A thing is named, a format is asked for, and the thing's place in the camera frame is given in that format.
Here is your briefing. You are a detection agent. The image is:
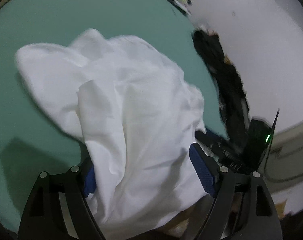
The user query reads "dark cloth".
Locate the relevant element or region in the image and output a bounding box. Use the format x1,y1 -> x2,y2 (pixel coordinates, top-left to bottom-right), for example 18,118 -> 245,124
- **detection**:
192,28 -> 251,156

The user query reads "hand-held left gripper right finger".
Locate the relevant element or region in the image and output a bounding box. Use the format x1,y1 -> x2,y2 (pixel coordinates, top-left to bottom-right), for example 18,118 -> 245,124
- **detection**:
189,142 -> 283,240

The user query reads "green sheet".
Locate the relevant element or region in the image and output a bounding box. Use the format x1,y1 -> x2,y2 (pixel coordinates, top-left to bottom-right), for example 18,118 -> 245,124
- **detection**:
0,0 -> 230,233

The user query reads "white garment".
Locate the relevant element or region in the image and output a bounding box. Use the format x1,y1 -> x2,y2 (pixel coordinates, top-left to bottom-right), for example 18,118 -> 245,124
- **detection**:
15,28 -> 207,240

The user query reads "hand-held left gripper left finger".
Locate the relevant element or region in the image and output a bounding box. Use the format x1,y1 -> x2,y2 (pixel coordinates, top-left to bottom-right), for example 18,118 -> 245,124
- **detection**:
18,156 -> 105,240

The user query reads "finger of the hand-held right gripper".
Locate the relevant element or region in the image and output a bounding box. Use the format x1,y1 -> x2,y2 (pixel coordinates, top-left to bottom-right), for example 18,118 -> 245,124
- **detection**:
195,129 -> 230,153

